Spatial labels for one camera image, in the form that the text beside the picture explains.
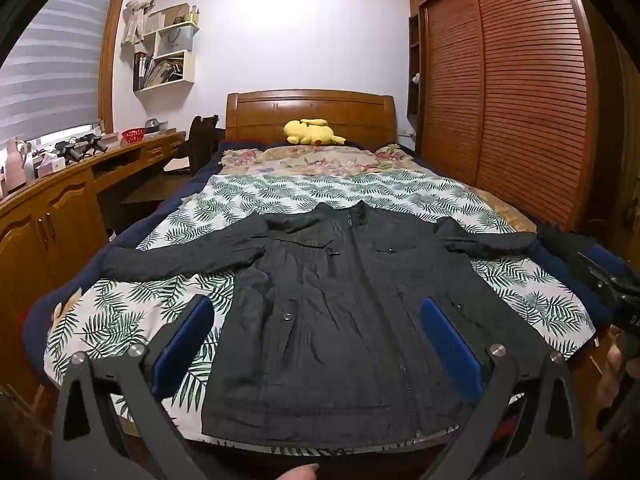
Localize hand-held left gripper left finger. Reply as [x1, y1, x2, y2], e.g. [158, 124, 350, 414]
[50, 295, 216, 480]

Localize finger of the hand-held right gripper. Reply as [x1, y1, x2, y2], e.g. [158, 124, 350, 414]
[570, 247, 631, 286]

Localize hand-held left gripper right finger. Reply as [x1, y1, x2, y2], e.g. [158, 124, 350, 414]
[420, 296, 586, 480]

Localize black jacket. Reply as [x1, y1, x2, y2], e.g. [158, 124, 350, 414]
[102, 201, 543, 448]

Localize person's right hand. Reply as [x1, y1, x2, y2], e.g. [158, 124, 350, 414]
[596, 325, 627, 411]

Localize person's left hand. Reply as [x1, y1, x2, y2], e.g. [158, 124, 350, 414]
[272, 464, 321, 480]

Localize navy blue garment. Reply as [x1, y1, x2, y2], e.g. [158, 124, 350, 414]
[537, 244, 617, 328]

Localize dark cloth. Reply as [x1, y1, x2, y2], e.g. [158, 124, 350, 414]
[537, 222, 583, 262]

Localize bed with palm-leaf sheet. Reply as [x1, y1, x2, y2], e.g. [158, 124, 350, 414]
[44, 169, 597, 453]

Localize navy blue bed sheet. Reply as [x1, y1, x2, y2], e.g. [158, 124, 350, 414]
[22, 140, 223, 386]

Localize wooden desk cabinet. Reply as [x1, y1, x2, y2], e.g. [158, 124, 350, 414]
[0, 130, 188, 401]

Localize wooden slatted wardrobe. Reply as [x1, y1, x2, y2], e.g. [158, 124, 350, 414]
[407, 0, 640, 233]

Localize dark wooden chair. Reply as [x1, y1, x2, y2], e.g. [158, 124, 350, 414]
[165, 115, 222, 177]

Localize black hand-held devices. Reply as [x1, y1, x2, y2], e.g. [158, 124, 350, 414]
[54, 134, 109, 162]

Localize white tissue box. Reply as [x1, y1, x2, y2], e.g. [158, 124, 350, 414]
[37, 155, 69, 177]

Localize floral quilt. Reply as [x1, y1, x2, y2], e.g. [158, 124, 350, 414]
[220, 144, 441, 178]

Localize pink bottle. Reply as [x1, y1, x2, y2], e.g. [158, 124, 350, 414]
[2, 137, 27, 194]

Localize yellow plush toy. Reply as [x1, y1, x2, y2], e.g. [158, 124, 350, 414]
[283, 118, 347, 147]

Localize wooden headboard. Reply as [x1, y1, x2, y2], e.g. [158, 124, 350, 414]
[225, 90, 398, 148]

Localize window with grey blind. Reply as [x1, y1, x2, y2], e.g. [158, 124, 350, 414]
[0, 0, 128, 146]

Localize white hanging ornament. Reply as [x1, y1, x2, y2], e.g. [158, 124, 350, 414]
[122, 0, 171, 45]

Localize white wall shelf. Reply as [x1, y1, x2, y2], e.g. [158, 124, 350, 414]
[132, 2, 201, 93]

